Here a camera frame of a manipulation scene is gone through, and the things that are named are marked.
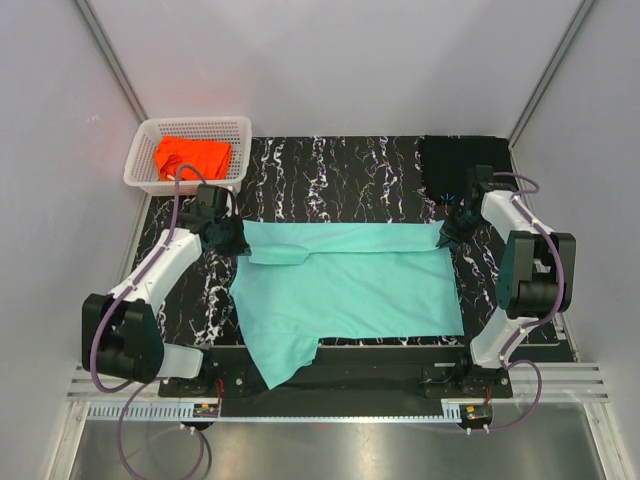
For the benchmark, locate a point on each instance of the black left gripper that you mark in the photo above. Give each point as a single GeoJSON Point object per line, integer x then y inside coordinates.
{"type": "Point", "coordinates": [240, 247]}

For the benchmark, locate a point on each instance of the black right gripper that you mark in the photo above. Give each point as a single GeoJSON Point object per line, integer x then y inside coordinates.
{"type": "Point", "coordinates": [450, 237]}

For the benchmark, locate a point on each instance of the teal t shirt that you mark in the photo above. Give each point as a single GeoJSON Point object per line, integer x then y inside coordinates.
{"type": "Point", "coordinates": [305, 282]}

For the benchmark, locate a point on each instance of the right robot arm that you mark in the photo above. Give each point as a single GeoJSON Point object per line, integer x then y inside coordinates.
{"type": "Point", "coordinates": [535, 275]}

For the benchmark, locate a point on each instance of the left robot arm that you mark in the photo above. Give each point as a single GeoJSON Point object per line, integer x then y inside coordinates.
{"type": "Point", "coordinates": [121, 342]}

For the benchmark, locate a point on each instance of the folded black t shirt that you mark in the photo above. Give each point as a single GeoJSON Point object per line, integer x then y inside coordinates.
{"type": "Point", "coordinates": [445, 161]}

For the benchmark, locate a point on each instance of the orange t shirt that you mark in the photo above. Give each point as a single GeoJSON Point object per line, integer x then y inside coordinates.
{"type": "Point", "coordinates": [210, 158]}

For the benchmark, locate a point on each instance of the white plastic basket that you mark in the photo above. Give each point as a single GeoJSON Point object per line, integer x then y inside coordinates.
{"type": "Point", "coordinates": [140, 170]}

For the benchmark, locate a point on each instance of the left controller board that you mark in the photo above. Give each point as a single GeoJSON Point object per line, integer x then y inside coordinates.
{"type": "Point", "coordinates": [206, 410]}

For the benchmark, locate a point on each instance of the controller board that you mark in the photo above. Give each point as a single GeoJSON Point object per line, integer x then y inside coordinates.
{"type": "Point", "coordinates": [206, 410]}
{"type": "Point", "coordinates": [482, 413]}

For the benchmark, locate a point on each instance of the right controller board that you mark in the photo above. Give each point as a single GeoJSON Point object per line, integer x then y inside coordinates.
{"type": "Point", "coordinates": [482, 413]}

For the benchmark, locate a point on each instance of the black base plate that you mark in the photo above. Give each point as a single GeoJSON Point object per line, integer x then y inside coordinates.
{"type": "Point", "coordinates": [363, 375]}

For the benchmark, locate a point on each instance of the white slotted cable duct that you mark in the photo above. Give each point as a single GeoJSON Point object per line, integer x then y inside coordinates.
{"type": "Point", "coordinates": [278, 411]}

